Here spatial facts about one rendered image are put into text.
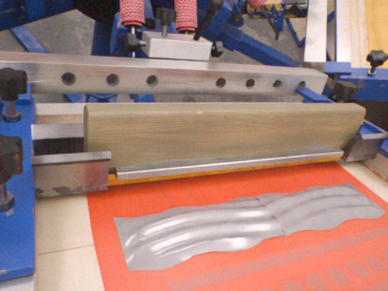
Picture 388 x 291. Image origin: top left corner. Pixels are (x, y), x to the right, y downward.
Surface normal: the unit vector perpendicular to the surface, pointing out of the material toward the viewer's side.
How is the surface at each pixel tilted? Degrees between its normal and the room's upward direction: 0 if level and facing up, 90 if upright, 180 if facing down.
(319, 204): 2
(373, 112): 0
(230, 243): 11
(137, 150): 56
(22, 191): 32
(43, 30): 0
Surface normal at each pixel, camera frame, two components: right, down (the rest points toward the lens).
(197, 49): 0.39, 0.52
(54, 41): 0.35, -0.45
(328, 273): 0.17, -0.85
